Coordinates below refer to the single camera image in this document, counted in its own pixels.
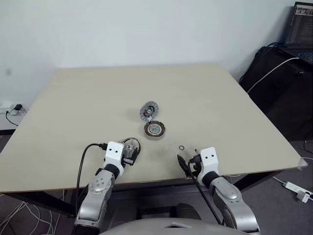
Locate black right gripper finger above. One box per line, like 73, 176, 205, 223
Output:
176, 154, 189, 176

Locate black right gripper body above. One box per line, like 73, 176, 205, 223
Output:
187, 153, 202, 172

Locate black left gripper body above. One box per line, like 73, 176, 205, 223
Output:
121, 142, 139, 166

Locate round copper-wound motor stator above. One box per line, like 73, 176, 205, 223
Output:
143, 121, 168, 141

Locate round grey motor rotor cover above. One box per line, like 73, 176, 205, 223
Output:
139, 100, 160, 122

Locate dark rounded shape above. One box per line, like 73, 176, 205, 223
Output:
175, 202, 202, 220

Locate grey robot torso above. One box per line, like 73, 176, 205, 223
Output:
99, 216, 237, 235

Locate white power strip with adapter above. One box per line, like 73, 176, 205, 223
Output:
273, 176, 313, 203

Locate large black bag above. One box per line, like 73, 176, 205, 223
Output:
239, 45, 313, 142

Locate clear tape table corner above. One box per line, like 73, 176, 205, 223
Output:
298, 157, 310, 170

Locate black open laptop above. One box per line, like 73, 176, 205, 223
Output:
283, 0, 313, 62

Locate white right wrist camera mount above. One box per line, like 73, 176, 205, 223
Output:
199, 146, 220, 177

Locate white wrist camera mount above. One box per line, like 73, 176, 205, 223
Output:
104, 141, 126, 170
199, 146, 220, 177

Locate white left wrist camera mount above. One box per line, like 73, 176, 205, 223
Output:
104, 141, 126, 170

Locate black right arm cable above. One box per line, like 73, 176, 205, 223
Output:
187, 158, 224, 225

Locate black table frame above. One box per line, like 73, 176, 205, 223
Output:
0, 167, 293, 218

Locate white cable on bag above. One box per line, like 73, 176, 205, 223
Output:
246, 57, 300, 94

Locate white floor cables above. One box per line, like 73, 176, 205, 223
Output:
0, 189, 68, 235

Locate thin black charger cable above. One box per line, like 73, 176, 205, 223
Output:
5, 109, 20, 127

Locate white wall power strip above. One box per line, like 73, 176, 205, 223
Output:
0, 102, 28, 115

